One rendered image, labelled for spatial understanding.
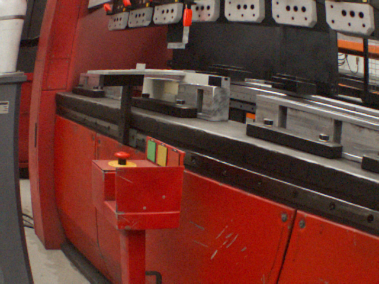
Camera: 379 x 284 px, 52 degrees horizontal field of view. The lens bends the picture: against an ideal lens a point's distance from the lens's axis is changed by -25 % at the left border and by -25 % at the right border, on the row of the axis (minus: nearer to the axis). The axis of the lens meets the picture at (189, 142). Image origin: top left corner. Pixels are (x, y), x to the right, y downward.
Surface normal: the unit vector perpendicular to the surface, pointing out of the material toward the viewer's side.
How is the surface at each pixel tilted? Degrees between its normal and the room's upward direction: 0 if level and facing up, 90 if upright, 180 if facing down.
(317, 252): 90
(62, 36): 90
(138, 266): 90
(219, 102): 90
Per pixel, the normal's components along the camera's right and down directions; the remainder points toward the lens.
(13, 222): 0.59, 0.18
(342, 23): -0.82, 0.03
